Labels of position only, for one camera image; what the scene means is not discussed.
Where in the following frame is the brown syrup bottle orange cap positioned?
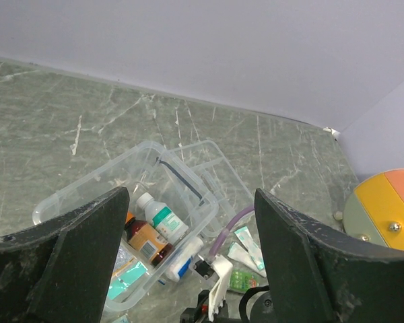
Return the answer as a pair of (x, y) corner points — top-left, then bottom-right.
(124, 212), (174, 267)

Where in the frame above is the round pastel drawer cabinet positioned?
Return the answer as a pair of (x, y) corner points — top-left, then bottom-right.
(333, 168), (404, 251)

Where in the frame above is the clear divider tray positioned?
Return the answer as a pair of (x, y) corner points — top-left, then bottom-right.
(171, 140), (254, 238)

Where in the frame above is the clear bandage bag teal header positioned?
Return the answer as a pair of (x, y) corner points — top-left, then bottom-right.
(107, 242), (148, 301)

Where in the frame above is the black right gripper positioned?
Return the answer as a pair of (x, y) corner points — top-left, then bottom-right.
(179, 285), (276, 322)

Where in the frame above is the green ointment sachet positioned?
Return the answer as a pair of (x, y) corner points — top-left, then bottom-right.
(228, 270), (263, 295)

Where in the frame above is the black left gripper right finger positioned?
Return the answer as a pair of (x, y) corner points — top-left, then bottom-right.
(254, 189), (404, 322)

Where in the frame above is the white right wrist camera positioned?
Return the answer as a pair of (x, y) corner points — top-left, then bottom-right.
(191, 255), (233, 322)

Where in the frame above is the white swab packet lower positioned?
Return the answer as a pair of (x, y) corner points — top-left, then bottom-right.
(228, 242), (267, 278)

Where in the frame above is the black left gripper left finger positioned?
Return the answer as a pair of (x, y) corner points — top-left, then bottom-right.
(0, 187), (129, 322)

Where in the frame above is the white plastic medicine bottle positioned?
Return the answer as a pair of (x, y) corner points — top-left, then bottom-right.
(137, 192), (189, 244)

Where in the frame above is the white teal swab packet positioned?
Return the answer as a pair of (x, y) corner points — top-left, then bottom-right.
(234, 226), (265, 271)

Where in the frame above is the clear plastic medicine box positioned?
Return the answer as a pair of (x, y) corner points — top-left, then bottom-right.
(32, 141), (219, 315)

